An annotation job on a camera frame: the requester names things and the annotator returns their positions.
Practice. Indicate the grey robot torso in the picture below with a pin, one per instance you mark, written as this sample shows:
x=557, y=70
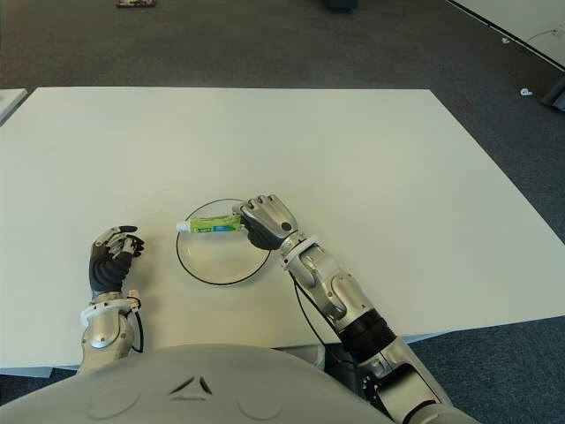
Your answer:
x=176, y=384

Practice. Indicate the white plate with black rim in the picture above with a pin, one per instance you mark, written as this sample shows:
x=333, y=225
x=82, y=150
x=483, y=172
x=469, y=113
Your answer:
x=216, y=260

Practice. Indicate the dark blue grey object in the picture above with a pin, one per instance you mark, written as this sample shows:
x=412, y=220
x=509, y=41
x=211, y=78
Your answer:
x=557, y=93

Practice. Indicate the white side table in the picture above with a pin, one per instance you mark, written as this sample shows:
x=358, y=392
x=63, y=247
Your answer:
x=9, y=103

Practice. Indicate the white board with black edge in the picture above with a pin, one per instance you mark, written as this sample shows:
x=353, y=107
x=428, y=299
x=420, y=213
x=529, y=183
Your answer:
x=525, y=17

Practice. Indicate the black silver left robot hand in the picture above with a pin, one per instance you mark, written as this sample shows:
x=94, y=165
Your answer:
x=106, y=269

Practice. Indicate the colourful flat box on floor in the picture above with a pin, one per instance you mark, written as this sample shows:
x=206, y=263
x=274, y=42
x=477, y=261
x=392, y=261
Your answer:
x=134, y=3

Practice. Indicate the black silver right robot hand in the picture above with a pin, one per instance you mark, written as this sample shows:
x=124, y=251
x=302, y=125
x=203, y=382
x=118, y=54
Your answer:
x=269, y=221

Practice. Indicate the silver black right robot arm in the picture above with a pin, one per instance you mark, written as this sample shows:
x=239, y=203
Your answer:
x=335, y=287

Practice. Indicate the dark object on floor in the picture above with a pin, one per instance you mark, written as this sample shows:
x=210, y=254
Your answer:
x=337, y=4

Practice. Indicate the green white toothpaste tube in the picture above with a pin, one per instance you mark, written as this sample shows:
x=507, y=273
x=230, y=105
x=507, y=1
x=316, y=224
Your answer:
x=212, y=224

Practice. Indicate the white curled scrap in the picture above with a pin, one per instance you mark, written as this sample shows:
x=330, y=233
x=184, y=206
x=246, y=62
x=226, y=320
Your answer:
x=524, y=91

